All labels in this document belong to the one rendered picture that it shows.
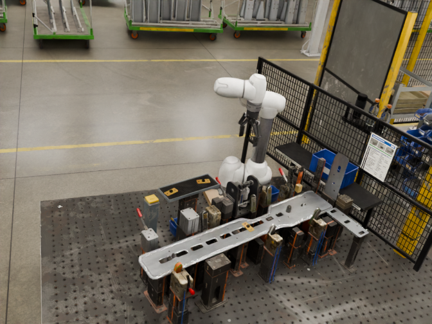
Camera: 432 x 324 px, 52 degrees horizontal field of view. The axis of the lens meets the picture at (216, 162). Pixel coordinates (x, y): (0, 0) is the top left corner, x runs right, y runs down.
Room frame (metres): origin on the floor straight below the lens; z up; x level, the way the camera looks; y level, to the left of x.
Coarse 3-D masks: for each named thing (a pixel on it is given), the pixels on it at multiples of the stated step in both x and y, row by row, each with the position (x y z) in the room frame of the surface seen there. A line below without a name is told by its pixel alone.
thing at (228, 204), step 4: (224, 200) 2.24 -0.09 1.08; (228, 200) 2.24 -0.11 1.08; (224, 204) 2.19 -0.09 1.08; (228, 204) 2.20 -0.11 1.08; (232, 204) 2.21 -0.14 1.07; (220, 208) 2.22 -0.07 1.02; (224, 208) 2.19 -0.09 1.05; (228, 208) 2.19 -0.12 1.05; (232, 208) 2.22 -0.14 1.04; (224, 212) 2.18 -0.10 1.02; (228, 212) 2.20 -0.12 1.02; (224, 216) 2.18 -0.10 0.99; (228, 216) 2.20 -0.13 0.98; (220, 220) 2.21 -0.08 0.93; (224, 220) 2.20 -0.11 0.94; (228, 220) 2.22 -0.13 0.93; (220, 224) 2.20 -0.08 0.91; (224, 236) 2.21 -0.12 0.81
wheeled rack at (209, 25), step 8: (224, 0) 9.08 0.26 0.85; (208, 8) 9.90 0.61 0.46; (128, 16) 8.99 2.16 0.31; (128, 24) 8.56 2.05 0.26; (136, 24) 8.58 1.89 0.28; (144, 24) 8.64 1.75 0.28; (152, 24) 8.70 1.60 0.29; (160, 24) 8.75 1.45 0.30; (168, 24) 8.81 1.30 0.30; (176, 24) 8.86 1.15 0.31; (184, 24) 8.92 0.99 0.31; (192, 24) 8.99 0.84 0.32; (200, 24) 9.20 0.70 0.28; (208, 24) 9.28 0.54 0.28; (216, 24) 9.36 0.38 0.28; (136, 32) 8.55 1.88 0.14; (208, 32) 8.97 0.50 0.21; (216, 32) 9.02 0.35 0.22
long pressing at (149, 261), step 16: (304, 192) 2.55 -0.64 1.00; (272, 208) 2.32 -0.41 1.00; (304, 208) 2.37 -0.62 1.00; (320, 208) 2.39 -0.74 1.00; (224, 224) 2.09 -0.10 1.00; (240, 224) 2.11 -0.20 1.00; (288, 224) 2.18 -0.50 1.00; (192, 240) 1.91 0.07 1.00; (208, 240) 1.93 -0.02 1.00; (224, 240) 1.95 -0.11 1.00; (240, 240) 1.97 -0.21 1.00; (144, 256) 1.74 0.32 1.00; (160, 256) 1.75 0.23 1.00; (176, 256) 1.77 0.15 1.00; (192, 256) 1.78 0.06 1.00; (208, 256) 1.81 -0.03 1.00; (160, 272) 1.64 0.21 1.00
